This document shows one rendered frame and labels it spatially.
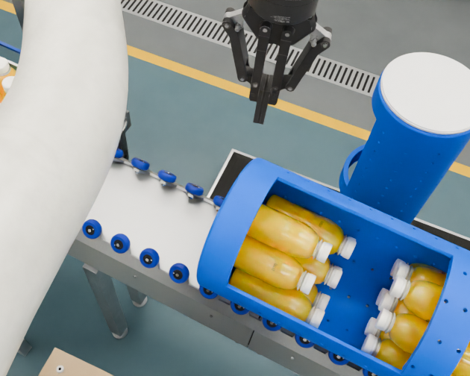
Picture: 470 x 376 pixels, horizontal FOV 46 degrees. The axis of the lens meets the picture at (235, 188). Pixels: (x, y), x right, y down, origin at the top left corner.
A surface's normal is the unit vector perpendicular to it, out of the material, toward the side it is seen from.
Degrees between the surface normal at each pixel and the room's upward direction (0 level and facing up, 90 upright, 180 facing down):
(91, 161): 65
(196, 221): 0
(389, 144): 90
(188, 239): 0
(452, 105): 0
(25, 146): 15
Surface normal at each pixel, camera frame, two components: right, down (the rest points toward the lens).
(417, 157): -0.24, 0.82
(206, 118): 0.06, -0.53
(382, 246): -0.37, 0.49
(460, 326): -0.14, -0.16
